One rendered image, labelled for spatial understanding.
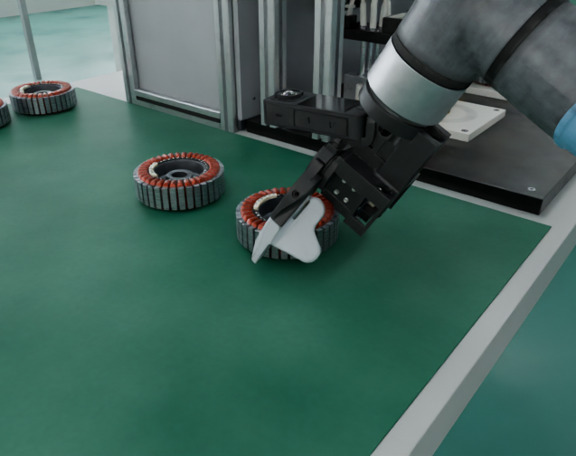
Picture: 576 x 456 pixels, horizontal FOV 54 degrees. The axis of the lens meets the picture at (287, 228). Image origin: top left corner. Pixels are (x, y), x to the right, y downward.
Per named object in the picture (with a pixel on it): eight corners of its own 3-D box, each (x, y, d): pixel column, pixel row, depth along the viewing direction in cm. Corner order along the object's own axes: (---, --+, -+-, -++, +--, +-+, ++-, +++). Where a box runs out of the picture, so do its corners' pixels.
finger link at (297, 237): (280, 296, 53) (346, 223, 52) (236, 254, 54) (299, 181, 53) (288, 293, 56) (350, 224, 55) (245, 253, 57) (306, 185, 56)
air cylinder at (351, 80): (389, 99, 101) (391, 69, 98) (367, 110, 96) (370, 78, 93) (364, 95, 104) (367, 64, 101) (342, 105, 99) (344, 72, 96)
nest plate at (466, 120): (505, 117, 93) (505, 109, 92) (467, 142, 83) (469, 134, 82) (421, 99, 101) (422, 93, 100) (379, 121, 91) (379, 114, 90)
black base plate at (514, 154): (642, 95, 111) (646, 84, 110) (539, 215, 67) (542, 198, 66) (424, 61, 137) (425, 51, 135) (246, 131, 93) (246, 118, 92)
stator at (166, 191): (221, 172, 78) (219, 147, 76) (230, 208, 69) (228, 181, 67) (137, 178, 76) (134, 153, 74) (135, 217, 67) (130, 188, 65)
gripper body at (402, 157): (355, 242, 53) (430, 152, 45) (288, 183, 55) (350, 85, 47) (389, 211, 59) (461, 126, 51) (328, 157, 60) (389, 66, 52)
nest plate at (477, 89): (550, 85, 109) (551, 79, 109) (524, 103, 99) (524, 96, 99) (475, 73, 118) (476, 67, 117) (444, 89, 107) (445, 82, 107)
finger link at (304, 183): (277, 227, 52) (341, 154, 51) (265, 215, 52) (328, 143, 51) (288, 228, 57) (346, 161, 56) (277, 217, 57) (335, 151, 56)
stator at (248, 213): (355, 228, 64) (357, 199, 62) (303, 275, 56) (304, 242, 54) (274, 204, 70) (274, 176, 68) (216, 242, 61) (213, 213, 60)
